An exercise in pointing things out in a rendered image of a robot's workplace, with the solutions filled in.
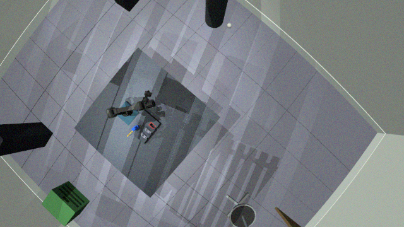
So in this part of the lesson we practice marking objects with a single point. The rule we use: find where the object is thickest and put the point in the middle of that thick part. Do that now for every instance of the blue micro servo with orange cable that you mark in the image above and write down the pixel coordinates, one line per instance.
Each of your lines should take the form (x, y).
(135, 128)

